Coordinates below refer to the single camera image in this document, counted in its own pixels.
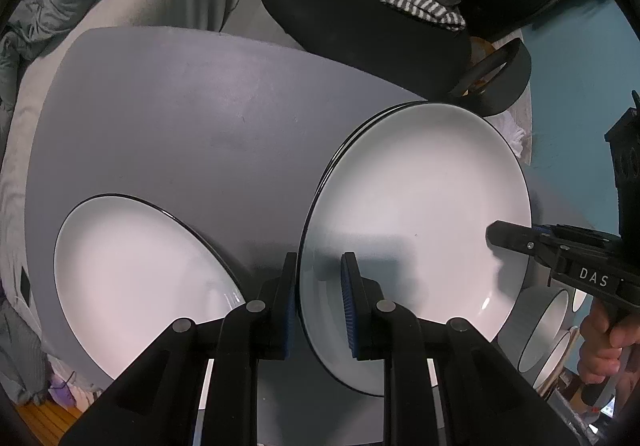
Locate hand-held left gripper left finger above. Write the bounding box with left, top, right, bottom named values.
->
left=59, top=252, right=301, bottom=446

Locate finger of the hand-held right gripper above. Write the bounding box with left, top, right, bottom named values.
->
left=486, top=221, right=556, bottom=272

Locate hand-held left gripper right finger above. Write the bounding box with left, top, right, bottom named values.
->
left=340, top=251, right=591, bottom=446

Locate person's right hand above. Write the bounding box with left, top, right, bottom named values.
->
left=579, top=299, right=640, bottom=386

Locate white crumpled cloth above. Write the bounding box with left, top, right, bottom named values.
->
left=492, top=96, right=533, bottom=167

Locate purple cloth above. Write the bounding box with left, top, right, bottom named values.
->
left=47, top=366, right=101, bottom=407

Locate black office chair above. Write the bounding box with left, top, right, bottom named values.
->
left=259, top=0, right=578, bottom=117

